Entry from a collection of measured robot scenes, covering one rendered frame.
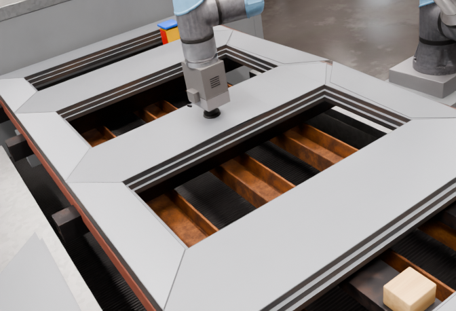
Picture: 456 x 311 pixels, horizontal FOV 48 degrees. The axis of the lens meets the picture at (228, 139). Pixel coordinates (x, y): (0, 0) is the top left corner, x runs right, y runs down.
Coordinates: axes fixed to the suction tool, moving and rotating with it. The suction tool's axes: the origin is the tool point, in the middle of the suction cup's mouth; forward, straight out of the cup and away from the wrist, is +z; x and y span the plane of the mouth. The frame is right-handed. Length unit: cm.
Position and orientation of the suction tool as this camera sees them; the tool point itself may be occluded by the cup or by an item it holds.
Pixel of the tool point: (212, 118)
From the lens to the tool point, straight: 123.6
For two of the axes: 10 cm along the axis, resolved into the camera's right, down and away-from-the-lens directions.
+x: 8.0, -4.1, 4.4
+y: 5.8, 3.5, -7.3
